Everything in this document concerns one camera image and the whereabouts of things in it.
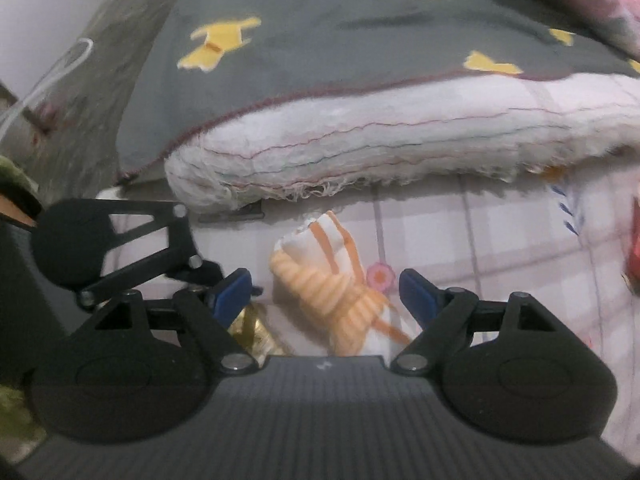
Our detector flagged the grey bedsheet yellow prints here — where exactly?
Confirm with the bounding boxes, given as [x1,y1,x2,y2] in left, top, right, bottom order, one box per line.
[116,0,639,179]

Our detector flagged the checked floor mat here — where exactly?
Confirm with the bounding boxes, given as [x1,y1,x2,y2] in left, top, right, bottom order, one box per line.
[94,159,640,466]

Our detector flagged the white cable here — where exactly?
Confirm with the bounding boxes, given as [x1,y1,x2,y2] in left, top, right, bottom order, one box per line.
[0,37,97,141]

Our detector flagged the gold foil wrapper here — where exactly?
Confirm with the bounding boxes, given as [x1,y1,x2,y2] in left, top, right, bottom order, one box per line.
[228,304,288,365]

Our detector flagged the orange striped white cloth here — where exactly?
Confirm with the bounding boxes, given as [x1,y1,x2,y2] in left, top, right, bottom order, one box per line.
[269,210,420,361]

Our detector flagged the pink wet wipes pack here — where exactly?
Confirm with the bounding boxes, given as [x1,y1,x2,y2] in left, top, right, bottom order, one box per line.
[624,202,640,295]

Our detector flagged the white fluffy mattress pad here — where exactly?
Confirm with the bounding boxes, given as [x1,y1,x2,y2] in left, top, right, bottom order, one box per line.
[164,74,639,212]

